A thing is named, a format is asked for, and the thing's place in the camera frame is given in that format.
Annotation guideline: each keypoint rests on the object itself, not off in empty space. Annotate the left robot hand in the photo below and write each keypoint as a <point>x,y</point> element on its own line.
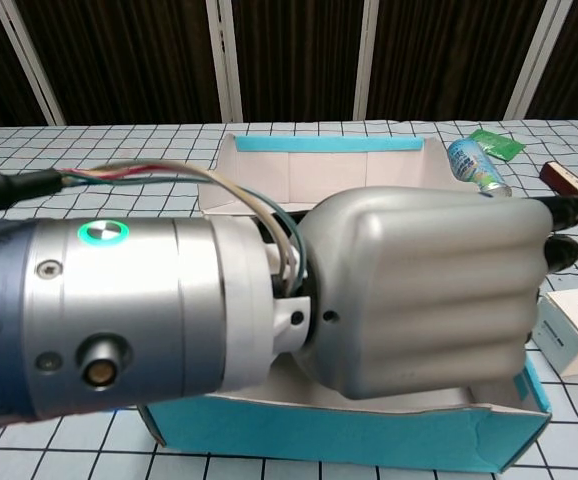
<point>419,300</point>

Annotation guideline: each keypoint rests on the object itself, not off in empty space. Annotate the light blue shoe box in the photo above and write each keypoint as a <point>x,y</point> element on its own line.
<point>319,430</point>

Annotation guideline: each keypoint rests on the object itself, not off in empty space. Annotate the dark red long box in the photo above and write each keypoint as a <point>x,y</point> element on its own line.
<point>569,179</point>

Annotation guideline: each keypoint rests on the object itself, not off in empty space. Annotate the blue drink can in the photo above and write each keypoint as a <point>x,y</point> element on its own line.
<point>469,160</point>

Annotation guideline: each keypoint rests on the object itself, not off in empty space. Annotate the green sachet packet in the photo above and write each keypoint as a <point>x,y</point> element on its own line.
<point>499,146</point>

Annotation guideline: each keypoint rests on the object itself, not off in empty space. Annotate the white metal frame post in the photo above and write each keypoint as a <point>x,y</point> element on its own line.
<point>30,65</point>
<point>538,60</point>
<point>366,60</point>
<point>225,60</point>

